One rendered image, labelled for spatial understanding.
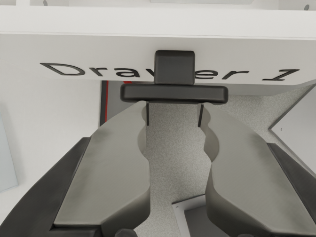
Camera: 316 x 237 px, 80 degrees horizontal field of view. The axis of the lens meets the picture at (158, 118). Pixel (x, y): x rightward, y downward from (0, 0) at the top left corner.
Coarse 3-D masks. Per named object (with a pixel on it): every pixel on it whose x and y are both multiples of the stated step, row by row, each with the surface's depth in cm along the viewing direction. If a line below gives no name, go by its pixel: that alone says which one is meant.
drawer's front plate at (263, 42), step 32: (0, 32) 11; (32, 32) 11; (64, 32) 11; (96, 32) 11; (128, 32) 11; (160, 32) 11; (192, 32) 11; (224, 32) 11; (256, 32) 11; (288, 32) 11; (32, 64) 17; (96, 64) 17; (128, 64) 16; (224, 64) 16; (256, 64) 15; (288, 64) 15
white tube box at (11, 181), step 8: (0, 120) 28; (0, 128) 27; (0, 136) 27; (0, 144) 27; (0, 152) 26; (8, 152) 28; (0, 160) 26; (8, 160) 27; (0, 168) 25; (8, 168) 27; (0, 176) 25; (8, 176) 26; (0, 184) 25; (8, 184) 26; (16, 184) 27; (0, 192) 24
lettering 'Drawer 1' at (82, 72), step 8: (48, 64) 17; (56, 64) 17; (64, 64) 17; (56, 72) 19; (80, 72) 19; (96, 72) 19; (120, 72) 19; (128, 72) 18; (136, 72) 18; (152, 72) 18; (216, 72) 18; (232, 72) 17; (240, 72) 17; (288, 72) 17; (272, 80) 20; (280, 80) 20
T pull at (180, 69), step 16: (160, 64) 13; (176, 64) 13; (192, 64) 13; (160, 80) 13; (176, 80) 13; (192, 80) 13; (128, 96) 13; (144, 96) 13; (160, 96) 13; (176, 96) 13; (192, 96) 12; (208, 96) 12; (224, 96) 12
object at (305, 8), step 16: (16, 0) 15; (32, 0) 15; (48, 0) 17; (64, 0) 20; (80, 0) 21; (96, 0) 21; (112, 0) 21; (128, 0) 21; (144, 0) 21; (256, 0) 21; (272, 0) 20; (288, 0) 19; (304, 0) 17
